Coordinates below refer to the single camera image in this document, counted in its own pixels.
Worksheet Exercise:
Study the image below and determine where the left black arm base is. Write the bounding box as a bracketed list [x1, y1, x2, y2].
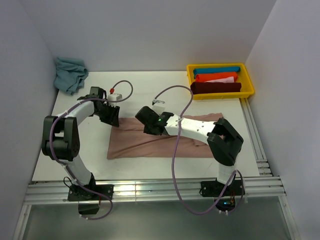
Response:
[67, 184, 114, 216]

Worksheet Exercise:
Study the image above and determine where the rolled orange t-shirt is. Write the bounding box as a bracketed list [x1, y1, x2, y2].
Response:
[195, 71, 238, 83]

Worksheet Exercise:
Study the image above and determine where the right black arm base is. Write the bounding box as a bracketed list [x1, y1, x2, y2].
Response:
[199, 180, 246, 213]

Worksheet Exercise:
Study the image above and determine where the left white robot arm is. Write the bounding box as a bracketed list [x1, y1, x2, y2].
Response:
[41, 86, 123, 200]

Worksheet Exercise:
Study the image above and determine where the yellow plastic bin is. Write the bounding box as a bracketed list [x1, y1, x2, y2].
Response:
[186, 63, 255, 100]

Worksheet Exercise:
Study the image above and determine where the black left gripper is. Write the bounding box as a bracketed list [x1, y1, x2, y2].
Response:
[94, 102, 120, 127]

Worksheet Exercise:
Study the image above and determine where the pink printed t-shirt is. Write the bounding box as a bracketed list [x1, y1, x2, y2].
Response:
[107, 117, 213, 160]

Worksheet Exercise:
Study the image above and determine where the rolled maroon t-shirt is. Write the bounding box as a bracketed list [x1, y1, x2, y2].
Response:
[190, 82, 242, 95]

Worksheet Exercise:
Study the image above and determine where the crumpled teal t-shirt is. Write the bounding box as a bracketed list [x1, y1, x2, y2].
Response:
[53, 57, 89, 96]

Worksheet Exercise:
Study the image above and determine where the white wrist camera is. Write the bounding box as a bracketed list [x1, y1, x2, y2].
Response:
[152, 99, 166, 115]
[107, 93, 123, 104]

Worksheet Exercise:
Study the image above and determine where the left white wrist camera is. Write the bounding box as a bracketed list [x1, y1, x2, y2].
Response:
[107, 93, 123, 104]

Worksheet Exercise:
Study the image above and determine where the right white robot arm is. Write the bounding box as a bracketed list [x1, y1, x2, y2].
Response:
[135, 106, 244, 195]

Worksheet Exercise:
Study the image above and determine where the rolled blue t-shirt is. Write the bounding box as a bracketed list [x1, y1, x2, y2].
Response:
[193, 66, 241, 76]

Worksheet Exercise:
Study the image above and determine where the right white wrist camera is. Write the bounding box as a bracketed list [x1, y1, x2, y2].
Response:
[152, 99, 166, 115]

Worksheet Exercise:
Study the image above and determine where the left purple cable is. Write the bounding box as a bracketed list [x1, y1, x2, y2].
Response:
[49, 79, 134, 221]

